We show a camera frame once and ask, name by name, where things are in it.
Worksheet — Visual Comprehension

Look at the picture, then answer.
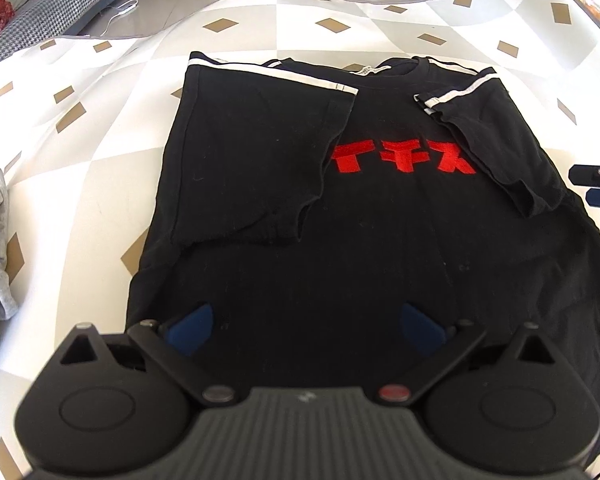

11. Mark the white power strip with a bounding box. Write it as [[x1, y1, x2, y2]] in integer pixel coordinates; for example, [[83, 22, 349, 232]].
[[100, 0, 142, 37]]

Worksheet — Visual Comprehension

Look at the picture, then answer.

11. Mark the diamond pattern table cover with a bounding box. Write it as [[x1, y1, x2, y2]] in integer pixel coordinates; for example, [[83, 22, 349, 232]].
[[0, 0, 600, 480]]

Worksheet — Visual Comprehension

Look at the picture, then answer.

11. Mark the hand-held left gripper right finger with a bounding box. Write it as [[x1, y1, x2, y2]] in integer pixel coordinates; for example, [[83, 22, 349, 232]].
[[377, 301, 564, 405]]

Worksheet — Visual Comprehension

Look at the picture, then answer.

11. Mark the black t-shirt red print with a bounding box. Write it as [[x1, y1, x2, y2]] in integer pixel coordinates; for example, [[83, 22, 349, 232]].
[[125, 51, 600, 463]]

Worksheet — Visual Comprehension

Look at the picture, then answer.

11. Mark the houndstooth sofa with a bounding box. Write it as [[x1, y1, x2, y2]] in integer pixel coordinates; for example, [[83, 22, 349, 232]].
[[0, 0, 124, 79]]

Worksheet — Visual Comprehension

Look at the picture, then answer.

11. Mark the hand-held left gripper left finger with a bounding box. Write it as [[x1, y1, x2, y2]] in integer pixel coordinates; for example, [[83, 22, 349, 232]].
[[57, 301, 241, 405]]

